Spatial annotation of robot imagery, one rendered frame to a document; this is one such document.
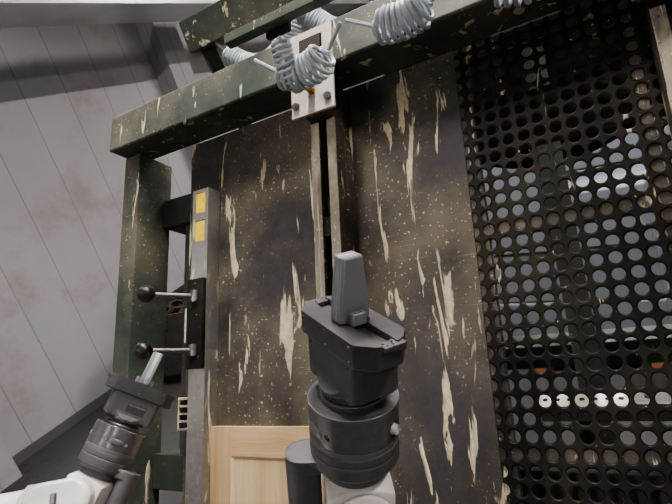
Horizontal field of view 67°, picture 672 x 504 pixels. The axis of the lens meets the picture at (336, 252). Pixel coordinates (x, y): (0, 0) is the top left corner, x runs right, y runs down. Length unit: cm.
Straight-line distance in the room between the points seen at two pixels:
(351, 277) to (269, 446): 68
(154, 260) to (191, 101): 42
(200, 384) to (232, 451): 16
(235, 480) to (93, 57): 514
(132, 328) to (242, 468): 45
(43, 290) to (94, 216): 84
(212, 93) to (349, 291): 88
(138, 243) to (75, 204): 392
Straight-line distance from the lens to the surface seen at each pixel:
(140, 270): 138
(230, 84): 123
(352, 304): 45
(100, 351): 529
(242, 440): 112
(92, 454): 99
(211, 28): 180
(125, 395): 99
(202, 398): 117
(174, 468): 135
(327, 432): 48
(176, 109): 133
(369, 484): 53
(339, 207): 97
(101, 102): 574
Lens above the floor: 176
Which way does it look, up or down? 14 degrees down
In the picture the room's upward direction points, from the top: 19 degrees counter-clockwise
